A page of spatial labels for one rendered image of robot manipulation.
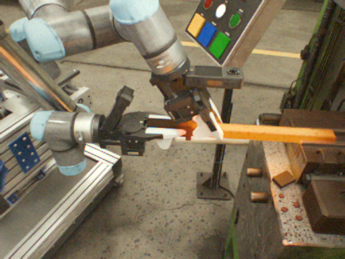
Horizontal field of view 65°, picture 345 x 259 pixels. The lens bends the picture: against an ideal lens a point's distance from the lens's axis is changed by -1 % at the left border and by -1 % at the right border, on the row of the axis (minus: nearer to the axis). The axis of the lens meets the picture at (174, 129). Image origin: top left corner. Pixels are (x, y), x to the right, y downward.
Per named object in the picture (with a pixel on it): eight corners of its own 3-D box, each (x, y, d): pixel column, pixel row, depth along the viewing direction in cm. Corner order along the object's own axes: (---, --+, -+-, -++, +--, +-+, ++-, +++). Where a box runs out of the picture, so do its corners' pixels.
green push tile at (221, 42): (217, 58, 94) (230, 39, 90) (208, 50, 99) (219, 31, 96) (221, 60, 95) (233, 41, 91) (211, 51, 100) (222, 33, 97)
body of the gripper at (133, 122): (149, 135, 71) (104, 133, 72) (148, 110, 65) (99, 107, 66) (145, 157, 65) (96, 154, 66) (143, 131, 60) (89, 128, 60)
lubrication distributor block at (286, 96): (279, 122, 107) (289, 94, 98) (276, 112, 111) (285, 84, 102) (288, 123, 107) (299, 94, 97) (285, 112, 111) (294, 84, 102)
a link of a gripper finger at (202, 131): (203, 146, 65) (184, 115, 60) (226, 138, 62) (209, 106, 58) (202, 154, 62) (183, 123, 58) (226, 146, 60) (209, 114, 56)
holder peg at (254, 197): (249, 204, 65) (251, 198, 63) (248, 195, 67) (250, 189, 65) (266, 206, 65) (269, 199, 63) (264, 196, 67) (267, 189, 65)
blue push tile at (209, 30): (205, 47, 101) (216, 28, 97) (197, 39, 106) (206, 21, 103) (208, 48, 102) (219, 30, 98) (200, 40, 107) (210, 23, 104)
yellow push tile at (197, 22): (194, 36, 107) (204, 19, 104) (186, 30, 113) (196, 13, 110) (197, 38, 109) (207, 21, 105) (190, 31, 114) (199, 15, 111)
